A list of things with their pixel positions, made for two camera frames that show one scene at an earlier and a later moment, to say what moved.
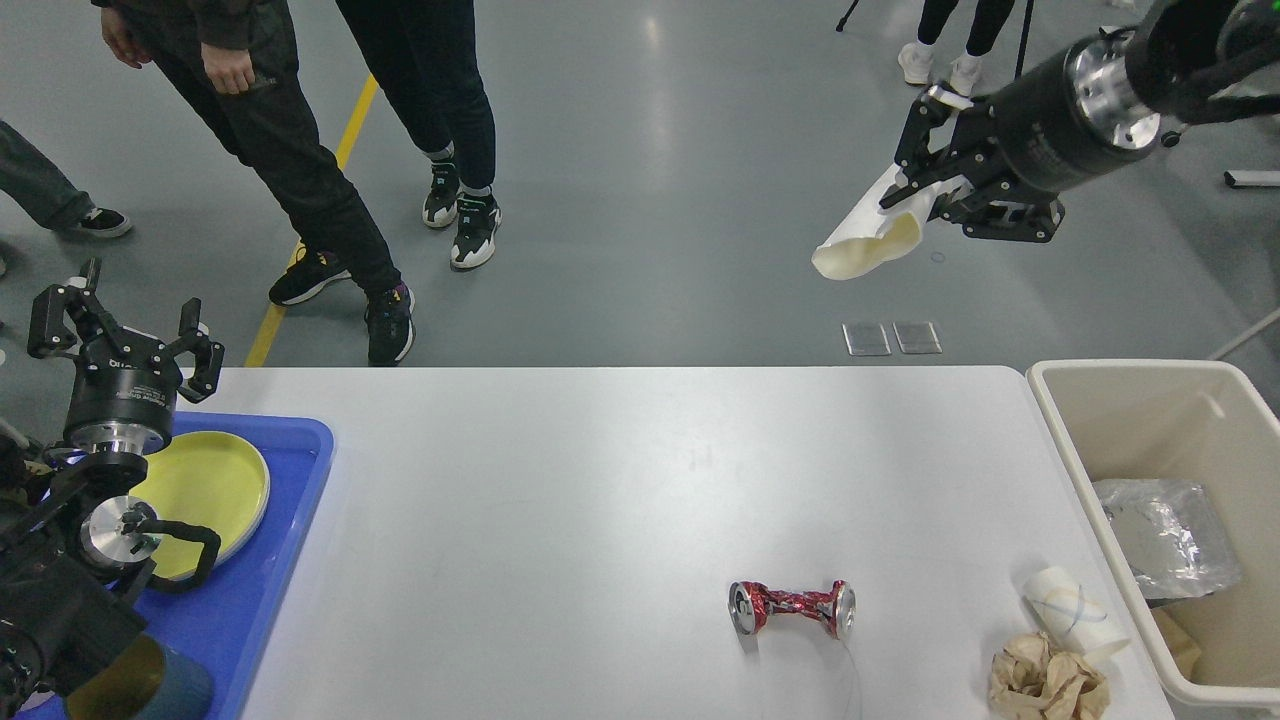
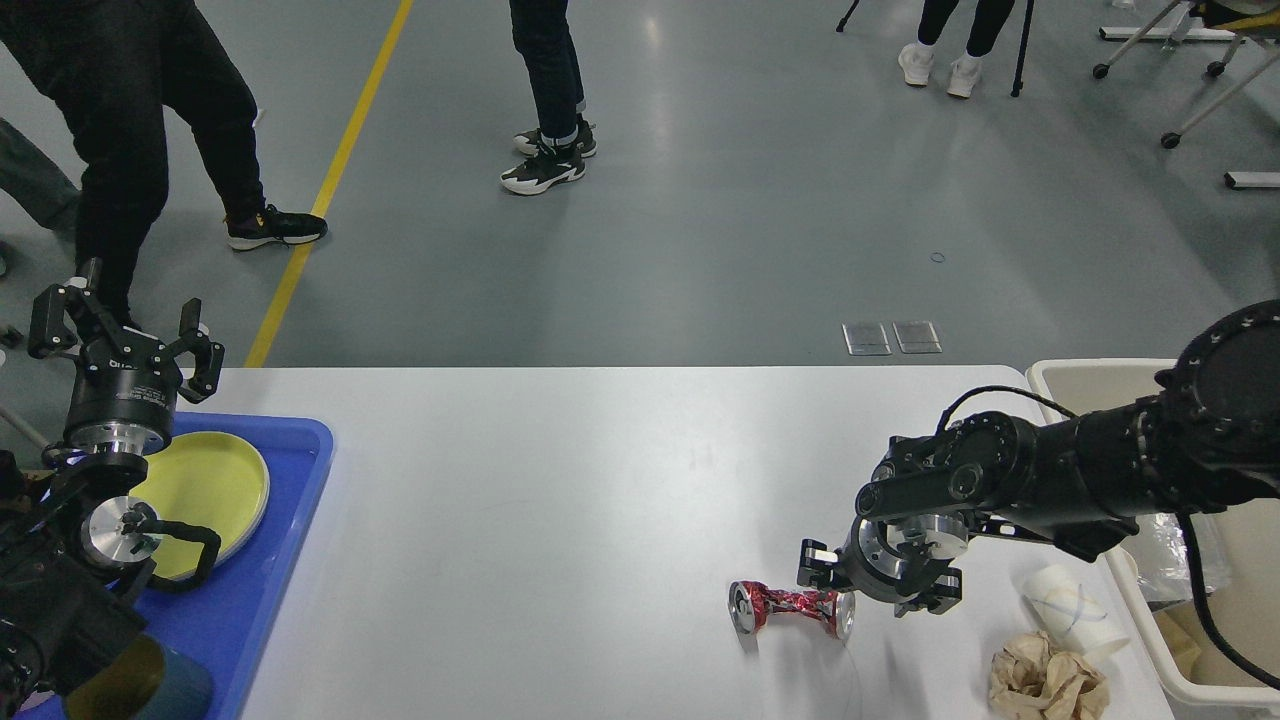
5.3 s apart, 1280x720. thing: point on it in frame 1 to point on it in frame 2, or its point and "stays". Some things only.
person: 240,60 to 113,66
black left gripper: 124,390 stays
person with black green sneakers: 428,50 to 542,32
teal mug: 145,679 stays
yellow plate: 211,480 stays
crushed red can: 751,605 stays
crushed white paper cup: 1072,621 stays
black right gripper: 1075,117 to 885,557
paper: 1031,680 stays
